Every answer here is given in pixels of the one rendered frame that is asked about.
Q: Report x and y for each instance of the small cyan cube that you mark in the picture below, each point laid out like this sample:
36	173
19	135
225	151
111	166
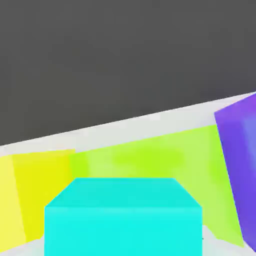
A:
123	220

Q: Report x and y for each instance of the large yellow box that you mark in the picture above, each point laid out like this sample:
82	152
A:
36	190

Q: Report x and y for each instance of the large purple box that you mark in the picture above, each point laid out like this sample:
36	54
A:
238	160

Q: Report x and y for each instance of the large lime green box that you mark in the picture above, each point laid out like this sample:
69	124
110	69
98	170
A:
160	160

